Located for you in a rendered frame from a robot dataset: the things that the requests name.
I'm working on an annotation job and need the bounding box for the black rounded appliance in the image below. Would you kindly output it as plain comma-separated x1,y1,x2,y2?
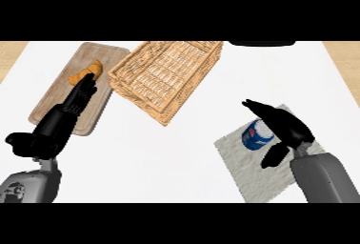
226,40,297,48

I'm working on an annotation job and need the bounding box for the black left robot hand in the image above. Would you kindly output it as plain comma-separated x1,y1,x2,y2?
5,72,99,161

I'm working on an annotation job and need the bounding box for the tan wicker basket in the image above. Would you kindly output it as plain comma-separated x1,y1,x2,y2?
106,41,226,128

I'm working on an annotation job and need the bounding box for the pale wooden cutting board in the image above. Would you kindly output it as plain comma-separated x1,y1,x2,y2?
27,42,133,137

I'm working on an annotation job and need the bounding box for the grey textured placemat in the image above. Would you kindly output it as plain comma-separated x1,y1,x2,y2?
214,103,328,203

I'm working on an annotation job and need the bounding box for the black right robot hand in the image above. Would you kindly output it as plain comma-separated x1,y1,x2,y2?
241,98,316,170

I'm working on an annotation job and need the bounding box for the blue and white can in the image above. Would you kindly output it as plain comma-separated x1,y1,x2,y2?
241,118,276,152

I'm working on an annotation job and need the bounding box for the orange croissant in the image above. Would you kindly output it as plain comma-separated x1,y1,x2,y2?
68,59,105,86

